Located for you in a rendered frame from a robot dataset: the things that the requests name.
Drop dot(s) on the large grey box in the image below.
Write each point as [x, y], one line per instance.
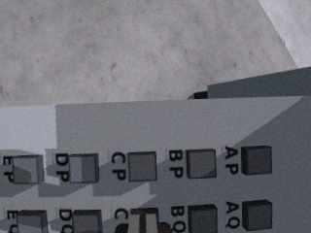
[85, 168]

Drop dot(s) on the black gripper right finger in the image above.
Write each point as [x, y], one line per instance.
[151, 226]

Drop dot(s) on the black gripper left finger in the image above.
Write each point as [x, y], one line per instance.
[135, 225]

